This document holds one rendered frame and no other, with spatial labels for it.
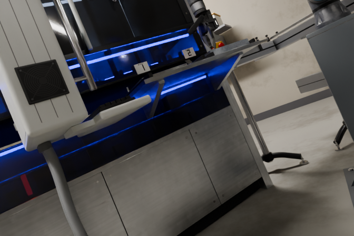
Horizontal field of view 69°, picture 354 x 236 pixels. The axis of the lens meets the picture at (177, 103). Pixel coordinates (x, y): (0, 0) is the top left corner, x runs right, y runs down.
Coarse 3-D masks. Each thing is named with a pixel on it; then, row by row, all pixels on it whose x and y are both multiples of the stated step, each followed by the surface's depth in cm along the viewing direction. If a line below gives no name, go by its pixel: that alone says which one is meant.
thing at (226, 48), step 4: (244, 40) 136; (228, 44) 131; (232, 44) 132; (236, 44) 133; (240, 44) 134; (244, 44) 135; (216, 48) 127; (220, 48) 128; (224, 48) 129; (228, 48) 130; (232, 48) 131; (208, 52) 127; (216, 52) 127; (220, 52) 128
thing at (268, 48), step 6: (270, 42) 212; (252, 48) 203; (258, 48) 205; (264, 48) 208; (270, 48) 211; (246, 54) 199; (252, 54) 201; (258, 54) 204; (264, 54) 207; (240, 60) 195; (246, 60) 197; (252, 60) 208
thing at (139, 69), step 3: (141, 63) 150; (144, 63) 151; (135, 66) 148; (138, 66) 149; (141, 66) 150; (144, 66) 150; (147, 66) 151; (135, 69) 148; (138, 69) 149; (141, 69) 149; (147, 69) 151; (138, 72) 148; (141, 72) 149
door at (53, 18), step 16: (48, 0) 137; (64, 0) 141; (80, 0) 144; (96, 0) 148; (48, 16) 135; (80, 16) 142; (96, 16) 146; (112, 16) 150; (64, 32) 137; (80, 32) 140; (96, 32) 144; (112, 32) 148; (128, 32) 152; (64, 48) 135
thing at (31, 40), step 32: (0, 0) 76; (32, 0) 81; (0, 32) 74; (32, 32) 79; (0, 64) 73; (32, 64) 76; (64, 64) 81; (32, 96) 74; (64, 96) 79; (32, 128) 72; (64, 128) 83
